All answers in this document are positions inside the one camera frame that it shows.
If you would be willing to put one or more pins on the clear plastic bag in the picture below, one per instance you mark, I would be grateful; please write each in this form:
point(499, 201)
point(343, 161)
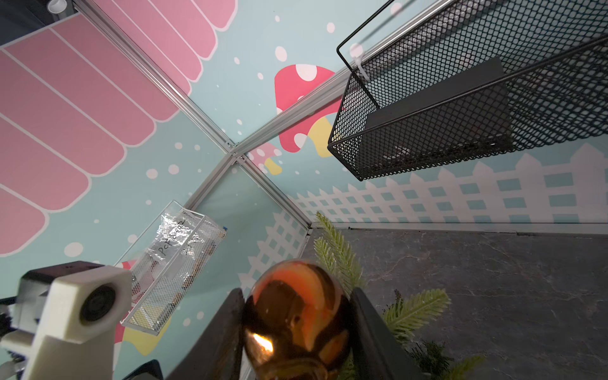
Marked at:
point(171, 254)

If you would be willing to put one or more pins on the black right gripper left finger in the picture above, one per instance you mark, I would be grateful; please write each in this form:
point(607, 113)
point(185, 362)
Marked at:
point(218, 352)

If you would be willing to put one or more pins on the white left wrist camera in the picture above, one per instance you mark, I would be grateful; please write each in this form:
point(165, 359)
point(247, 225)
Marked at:
point(65, 319)

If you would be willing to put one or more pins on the brown shiny ball ornament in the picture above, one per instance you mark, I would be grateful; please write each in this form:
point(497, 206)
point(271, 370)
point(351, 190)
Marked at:
point(296, 323)

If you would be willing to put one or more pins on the black box in basket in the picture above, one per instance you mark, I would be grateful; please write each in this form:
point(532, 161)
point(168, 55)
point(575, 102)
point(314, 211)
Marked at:
point(463, 116)

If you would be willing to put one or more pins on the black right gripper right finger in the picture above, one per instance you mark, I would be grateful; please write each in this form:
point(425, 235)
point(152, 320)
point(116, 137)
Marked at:
point(376, 353)

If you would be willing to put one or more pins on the black wire mesh basket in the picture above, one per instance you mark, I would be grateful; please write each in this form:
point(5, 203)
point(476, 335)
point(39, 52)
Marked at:
point(554, 57)

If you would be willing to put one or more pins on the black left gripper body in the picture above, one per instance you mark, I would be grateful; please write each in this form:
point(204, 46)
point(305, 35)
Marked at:
point(149, 371)

